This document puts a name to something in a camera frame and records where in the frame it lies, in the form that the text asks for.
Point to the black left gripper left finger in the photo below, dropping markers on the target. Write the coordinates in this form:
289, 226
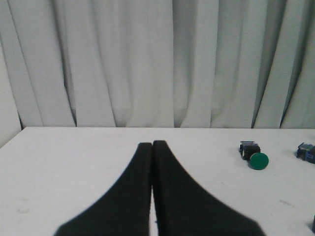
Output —
124, 209

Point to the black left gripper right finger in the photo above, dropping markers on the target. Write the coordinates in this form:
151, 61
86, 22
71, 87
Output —
184, 208

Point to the left green push button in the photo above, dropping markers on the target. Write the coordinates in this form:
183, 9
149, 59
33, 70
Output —
251, 152

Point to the right green push button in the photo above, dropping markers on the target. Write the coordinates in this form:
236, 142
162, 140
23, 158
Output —
306, 152

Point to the white pleated curtain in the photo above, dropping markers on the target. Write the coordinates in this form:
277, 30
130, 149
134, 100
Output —
156, 63

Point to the green push button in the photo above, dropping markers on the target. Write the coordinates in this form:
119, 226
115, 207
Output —
251, 152
306, 152

